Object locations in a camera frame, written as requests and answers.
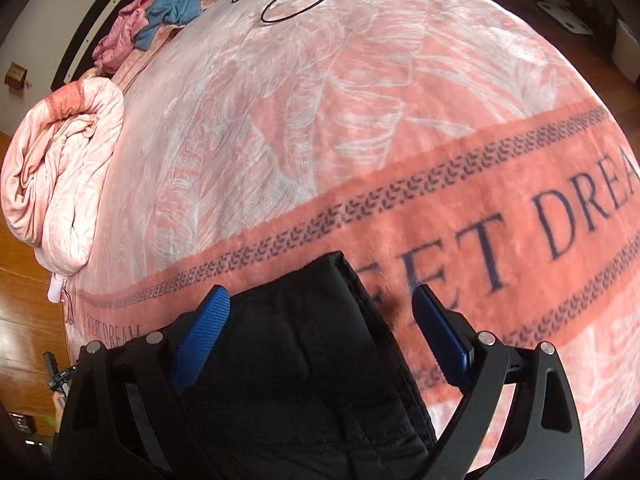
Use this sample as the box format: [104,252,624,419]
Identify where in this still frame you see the black padded pants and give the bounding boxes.
[178,252,435,479]

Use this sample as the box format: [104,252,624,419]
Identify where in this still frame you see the folded pink quilt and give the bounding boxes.
[1,77,125,304]

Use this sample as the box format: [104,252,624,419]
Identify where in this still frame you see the pink floral bed blanket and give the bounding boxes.
[66,0,639,469]

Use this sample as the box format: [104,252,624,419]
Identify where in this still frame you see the pink garment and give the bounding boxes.
[92,0,154,75]

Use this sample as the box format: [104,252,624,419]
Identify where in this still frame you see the blue garment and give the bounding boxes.
[134,0,202,51]

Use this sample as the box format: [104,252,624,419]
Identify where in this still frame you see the white floor scale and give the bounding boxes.
[537,0,593,36]

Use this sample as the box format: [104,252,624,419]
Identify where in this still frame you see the dark bed headboard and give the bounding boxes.
[50,0,132,91]

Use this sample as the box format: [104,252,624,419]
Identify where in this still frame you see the wooden wall lamp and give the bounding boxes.
[4,63,27,91]

